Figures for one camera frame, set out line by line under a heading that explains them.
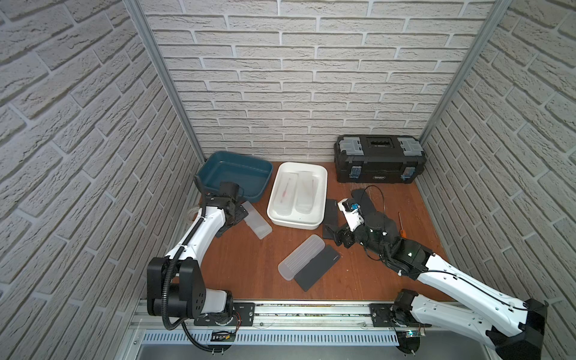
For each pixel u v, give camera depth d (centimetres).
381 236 51
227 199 63
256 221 96
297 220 96
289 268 83
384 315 73
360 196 102
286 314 76
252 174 116
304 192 104
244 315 73
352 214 60
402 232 92
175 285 42
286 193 100
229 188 67
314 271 83
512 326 40
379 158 100
